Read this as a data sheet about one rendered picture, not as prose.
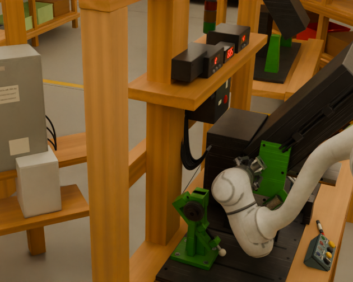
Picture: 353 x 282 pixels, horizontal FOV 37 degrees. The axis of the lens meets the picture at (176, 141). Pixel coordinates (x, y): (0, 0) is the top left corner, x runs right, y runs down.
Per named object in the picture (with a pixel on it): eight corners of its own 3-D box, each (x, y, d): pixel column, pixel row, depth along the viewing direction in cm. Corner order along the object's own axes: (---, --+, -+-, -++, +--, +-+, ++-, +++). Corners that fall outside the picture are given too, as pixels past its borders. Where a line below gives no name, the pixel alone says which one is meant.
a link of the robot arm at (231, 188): (216, 172, 177) (231, 208, 177) (200, 182, 163) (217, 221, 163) (244, 160, 173) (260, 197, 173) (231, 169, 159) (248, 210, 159)
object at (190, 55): (206, 69, 184) (207, 50, 181) (190, 83, 172) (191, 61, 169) (187, 66, 187) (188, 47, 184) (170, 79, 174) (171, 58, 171)
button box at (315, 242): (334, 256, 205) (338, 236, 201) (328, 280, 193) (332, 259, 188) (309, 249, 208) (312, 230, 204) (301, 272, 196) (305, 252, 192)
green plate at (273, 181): (285, 194, 210) (295, 143, 205) (281, 200, 202) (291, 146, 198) (256, 188, 213) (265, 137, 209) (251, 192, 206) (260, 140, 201)
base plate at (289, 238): (326, 170, 264) (327, 166, 263) (272, 317, 173) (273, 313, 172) (245, 152, 279) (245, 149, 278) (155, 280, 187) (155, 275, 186)
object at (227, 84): (229, 109, 208) (232, 72, 201) (214, 125, 194) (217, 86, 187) (199, 103, 212) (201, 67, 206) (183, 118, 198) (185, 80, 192)
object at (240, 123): (261, 181, 248) (269, 114, 233) (242, 214, 223) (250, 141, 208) (223, 172, 254) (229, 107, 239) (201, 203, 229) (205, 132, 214)
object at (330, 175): (340, 169, 219) (342, 163, 218) (334, 187, 206) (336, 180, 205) (249, 149, 233) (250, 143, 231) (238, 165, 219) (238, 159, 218)
